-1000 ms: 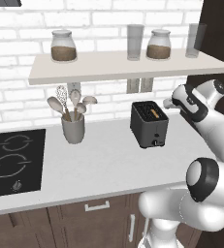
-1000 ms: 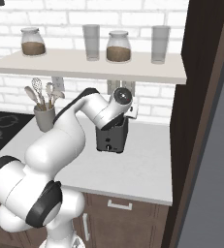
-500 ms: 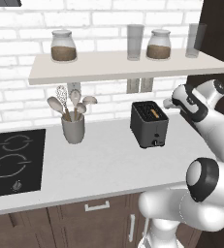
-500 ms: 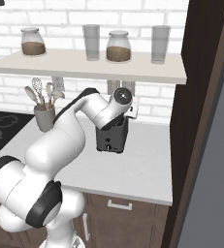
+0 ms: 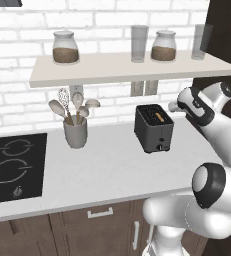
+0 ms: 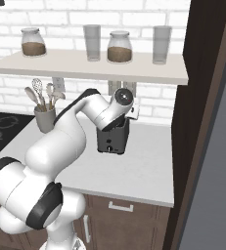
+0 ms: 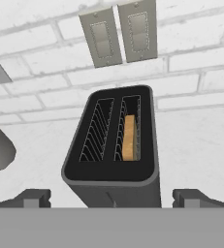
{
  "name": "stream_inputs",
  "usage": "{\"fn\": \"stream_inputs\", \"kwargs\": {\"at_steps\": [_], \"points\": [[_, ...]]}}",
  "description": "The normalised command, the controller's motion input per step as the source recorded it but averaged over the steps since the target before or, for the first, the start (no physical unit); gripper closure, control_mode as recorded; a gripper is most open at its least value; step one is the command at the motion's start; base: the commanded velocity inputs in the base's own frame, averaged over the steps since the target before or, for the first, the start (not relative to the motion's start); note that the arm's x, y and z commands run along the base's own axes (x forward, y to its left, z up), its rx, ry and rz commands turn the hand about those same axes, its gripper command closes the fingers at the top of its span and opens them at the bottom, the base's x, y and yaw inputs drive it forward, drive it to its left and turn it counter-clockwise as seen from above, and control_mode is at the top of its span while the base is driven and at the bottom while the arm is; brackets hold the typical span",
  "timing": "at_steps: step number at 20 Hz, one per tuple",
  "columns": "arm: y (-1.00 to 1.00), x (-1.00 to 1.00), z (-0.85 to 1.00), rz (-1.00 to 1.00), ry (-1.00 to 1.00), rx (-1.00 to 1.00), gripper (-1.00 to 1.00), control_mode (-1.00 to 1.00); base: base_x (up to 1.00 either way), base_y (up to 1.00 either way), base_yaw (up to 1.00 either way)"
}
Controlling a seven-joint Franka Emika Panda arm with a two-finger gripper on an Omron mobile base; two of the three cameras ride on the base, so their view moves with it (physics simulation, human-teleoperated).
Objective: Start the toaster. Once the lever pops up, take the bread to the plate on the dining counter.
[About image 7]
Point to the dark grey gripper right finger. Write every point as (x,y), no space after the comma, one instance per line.
(191,198)

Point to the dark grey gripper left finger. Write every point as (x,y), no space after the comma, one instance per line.
(32,198)

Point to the black two-slot toaster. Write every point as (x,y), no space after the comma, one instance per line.
(113,161)

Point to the brown bread slice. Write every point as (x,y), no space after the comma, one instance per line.
(129,137)

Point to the grey wall switch plate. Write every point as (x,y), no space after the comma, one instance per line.
(100,38)
(138,30)

